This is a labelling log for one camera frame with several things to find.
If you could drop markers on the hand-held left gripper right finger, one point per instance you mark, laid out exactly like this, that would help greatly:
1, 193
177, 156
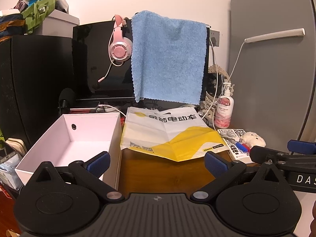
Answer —
214, 165

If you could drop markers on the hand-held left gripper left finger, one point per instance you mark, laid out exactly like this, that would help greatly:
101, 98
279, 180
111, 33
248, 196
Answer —
100, 163

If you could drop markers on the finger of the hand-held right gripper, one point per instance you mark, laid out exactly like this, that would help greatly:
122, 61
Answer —
271, 155
301, 146

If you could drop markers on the white cardboard box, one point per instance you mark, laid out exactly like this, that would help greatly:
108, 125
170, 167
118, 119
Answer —
86, 128

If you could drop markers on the yellow white plastic bag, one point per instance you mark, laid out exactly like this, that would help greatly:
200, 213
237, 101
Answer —
160, 130

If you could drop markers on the white plush toy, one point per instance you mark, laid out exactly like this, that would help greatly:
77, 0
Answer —
254, 139

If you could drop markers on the white paperback book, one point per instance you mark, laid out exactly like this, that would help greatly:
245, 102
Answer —
234, 151

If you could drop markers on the blue red pen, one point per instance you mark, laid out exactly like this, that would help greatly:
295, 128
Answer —
243, 147

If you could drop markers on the pink lotion pump bottle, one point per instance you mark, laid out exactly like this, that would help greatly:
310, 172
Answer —
223, 113

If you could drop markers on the grey refrigerator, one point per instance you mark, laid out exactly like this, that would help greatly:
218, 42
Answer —
271, 79

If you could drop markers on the black microphone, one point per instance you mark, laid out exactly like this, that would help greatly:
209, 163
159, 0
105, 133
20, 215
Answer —
66, 95

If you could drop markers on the beige notebook stack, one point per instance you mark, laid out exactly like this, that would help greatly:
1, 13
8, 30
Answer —
17, 147

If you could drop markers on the black cabinet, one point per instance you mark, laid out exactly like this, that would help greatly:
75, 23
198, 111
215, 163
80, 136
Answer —
32, 84

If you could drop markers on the black monitor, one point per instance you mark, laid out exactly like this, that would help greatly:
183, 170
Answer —
91, 54

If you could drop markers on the blue towel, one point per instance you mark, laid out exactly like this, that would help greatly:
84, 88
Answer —
167, 59

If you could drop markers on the pink headset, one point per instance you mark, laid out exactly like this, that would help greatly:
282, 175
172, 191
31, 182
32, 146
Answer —
119, 48

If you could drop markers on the white storage box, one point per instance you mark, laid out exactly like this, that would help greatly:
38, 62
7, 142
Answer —
59, 23

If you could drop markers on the green plastic basket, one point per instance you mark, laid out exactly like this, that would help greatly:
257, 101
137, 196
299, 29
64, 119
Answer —
34, 12

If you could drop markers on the grey wall socket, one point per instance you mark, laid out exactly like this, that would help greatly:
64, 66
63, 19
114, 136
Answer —
215, 38

